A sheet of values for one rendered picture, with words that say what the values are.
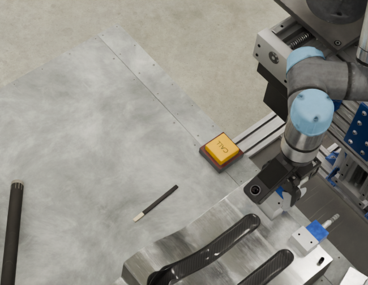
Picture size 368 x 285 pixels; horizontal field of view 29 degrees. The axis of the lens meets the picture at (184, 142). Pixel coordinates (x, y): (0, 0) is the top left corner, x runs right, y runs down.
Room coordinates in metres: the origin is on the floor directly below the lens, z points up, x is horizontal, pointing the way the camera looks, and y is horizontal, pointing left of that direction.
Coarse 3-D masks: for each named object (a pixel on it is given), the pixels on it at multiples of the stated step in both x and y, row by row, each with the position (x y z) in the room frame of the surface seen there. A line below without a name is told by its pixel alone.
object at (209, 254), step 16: (240, 224) 0.69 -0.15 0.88; (256, 224) 0.70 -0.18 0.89; (224, 240) 0.65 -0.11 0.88; (240, 240) 0.65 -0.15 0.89; (192, 256) 0.60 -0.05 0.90; (208, 256) 0.61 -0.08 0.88; (272, 256) 0.62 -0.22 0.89; (288, 256) 0.63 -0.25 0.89; (160, 272) 0.54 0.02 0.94; (176, 272) 0.55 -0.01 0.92; (192, 272) 0.56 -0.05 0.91; (256, 272) 0.59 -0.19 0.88; (272, 272) 0.59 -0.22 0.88
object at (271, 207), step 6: (306, 180) 0.81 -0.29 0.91; (276, 192) 0.76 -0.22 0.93; (270, 198) 0.74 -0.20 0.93; (276, 198) 0.74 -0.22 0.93; (282, 198) 0.74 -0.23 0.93; (264, 204) 0.73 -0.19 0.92; (270, 204) 0.73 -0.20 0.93; (276, 204) 0.73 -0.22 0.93; (282, 204) 0.73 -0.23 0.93; (264, 210) 0.73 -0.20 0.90; (270, 210) 0.72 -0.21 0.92; (276, 210) 0.71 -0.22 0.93; (282, 210) 0.73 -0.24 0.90; (270, 216) 0.71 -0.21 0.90; (276, 216) 0.72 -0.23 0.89
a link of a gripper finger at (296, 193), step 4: (296, 188) 0.72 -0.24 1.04; (288, 192) 0.72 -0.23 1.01; (292, 192) 0.71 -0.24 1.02; (296, 192) 0.71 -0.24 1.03; (300, 192) 0.71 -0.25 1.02; (292, 196) 0.71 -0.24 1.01; (296, 196) 0.71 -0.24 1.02; (300, 196) 0.71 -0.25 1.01; (292, 200) 0.71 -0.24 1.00; (296, 200) 0.70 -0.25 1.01; (292, 204) 0.71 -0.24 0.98
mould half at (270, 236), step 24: (240, 192) 0.77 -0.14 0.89; (216, 216) 0.71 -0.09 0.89; (240, 216) 0.71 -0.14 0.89; (264, 216) 0.72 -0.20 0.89; (288, 216) 0.72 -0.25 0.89; (168, 240) 0.62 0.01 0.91; (192, 240) 0.64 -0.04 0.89; (264, 240) 0.66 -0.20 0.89; (288, 240) 0.66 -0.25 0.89; (144, 264) 0.55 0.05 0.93; (168, 264) 0.56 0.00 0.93; (216, 264) 0.59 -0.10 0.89; (240, 264) 0.60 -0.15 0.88; (312, 264) 0.61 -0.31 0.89
